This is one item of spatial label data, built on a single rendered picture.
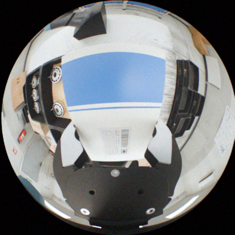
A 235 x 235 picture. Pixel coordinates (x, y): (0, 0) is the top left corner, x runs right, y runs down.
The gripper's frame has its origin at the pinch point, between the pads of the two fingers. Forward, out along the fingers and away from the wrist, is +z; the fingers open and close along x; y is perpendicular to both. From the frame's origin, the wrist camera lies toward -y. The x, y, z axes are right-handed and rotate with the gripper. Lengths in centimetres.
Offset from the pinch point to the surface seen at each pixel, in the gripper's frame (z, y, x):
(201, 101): 60, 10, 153
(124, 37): 41, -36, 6
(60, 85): 27.9, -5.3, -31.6
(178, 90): 72, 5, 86
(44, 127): 29, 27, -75
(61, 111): 25.0, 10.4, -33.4
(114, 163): 21, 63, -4
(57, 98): 27.8, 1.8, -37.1
